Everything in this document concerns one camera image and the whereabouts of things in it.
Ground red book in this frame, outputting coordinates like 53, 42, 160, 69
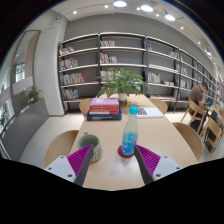
89, 105, 120, 115

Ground person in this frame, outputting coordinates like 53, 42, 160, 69
188, 81, 210, 126

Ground green potted plant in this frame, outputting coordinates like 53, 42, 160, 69
96, 67, 153, 108

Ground thick dark blue book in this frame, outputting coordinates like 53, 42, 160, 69
86, 109, 123, 122

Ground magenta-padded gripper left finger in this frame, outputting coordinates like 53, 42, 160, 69
43, 143, 95, 187

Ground flat round red coaster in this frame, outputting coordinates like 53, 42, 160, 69
117, 144, 136, 159

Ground pink-covered book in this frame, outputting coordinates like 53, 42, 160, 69
89, 97, 120, 108

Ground grey bookshelf unit with books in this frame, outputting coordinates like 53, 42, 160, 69
57, 31, 224, 113

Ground patterned green ceramic mug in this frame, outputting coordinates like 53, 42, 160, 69
77, 133, 103, 163

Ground round ceiling lights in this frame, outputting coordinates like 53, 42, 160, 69
71, 0, 214, 58

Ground clear bottle with blue cap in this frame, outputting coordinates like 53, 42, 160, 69
121, 105, 140, 158

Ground white magazine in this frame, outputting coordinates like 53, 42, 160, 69
136, 106, 164, 119

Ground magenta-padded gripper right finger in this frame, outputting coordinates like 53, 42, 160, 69
133, 144, 183, 186

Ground black backpack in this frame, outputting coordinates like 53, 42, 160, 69
206, 109, 220, 141

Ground small window ledge plant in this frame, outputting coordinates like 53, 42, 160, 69
25, 86, 43, 105

